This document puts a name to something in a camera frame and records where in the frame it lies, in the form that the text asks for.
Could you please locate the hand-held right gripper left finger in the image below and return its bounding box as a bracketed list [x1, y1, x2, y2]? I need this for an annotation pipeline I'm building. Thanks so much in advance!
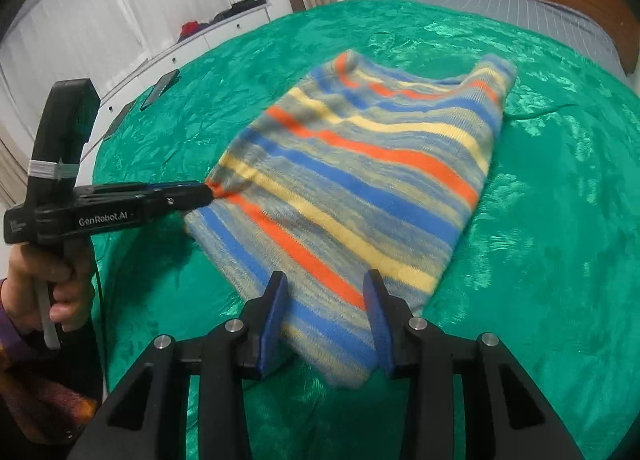
[67, 270, 290, 460]

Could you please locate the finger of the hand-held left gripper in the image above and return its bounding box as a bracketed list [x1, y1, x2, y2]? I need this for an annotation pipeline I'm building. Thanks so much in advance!
[142, 180, 215, 215]

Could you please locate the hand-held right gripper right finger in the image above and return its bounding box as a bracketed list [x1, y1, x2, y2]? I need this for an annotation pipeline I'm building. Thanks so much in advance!
[362, 269, 583, 460]

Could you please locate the striped knit sweater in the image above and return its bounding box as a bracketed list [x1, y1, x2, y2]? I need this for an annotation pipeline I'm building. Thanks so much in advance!
[184, 50, 518, 390]

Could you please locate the person's left hand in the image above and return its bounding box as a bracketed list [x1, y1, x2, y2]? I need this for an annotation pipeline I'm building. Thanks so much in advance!
[7, 240, 97, 337]

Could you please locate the white drawer cabinet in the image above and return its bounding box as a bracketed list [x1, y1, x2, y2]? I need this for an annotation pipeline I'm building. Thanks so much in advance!
[75, 0, 273, 161]

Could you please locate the green velvet blanket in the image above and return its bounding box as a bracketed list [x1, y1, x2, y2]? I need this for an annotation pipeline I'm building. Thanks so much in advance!
[92, 0, 640, 460]

